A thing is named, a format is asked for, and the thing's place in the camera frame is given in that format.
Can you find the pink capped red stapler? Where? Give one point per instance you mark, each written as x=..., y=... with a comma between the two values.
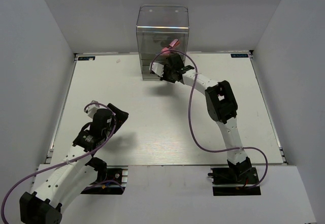
x=173, y=45

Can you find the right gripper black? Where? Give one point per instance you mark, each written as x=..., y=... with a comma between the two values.
x=166, y=68

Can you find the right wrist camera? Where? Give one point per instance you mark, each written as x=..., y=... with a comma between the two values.
x=157, y=69

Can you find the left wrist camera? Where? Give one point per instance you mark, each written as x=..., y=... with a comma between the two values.
x=91, y=109

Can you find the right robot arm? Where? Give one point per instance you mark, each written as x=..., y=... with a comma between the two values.
x=221, y=106

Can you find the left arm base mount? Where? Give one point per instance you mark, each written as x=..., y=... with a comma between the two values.
x=113, y=184

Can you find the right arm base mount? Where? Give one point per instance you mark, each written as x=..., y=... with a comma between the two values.
x=226, y=183

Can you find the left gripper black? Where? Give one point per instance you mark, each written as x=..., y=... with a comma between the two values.
x=122, y=116

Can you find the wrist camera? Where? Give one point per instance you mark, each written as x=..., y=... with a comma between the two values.
x=91, y=109
x=157, y=69

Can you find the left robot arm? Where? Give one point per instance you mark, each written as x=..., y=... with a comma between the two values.
x=80, y=170

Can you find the clear acrylic drawer organizer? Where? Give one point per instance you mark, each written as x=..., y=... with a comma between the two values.
x=156, y=27

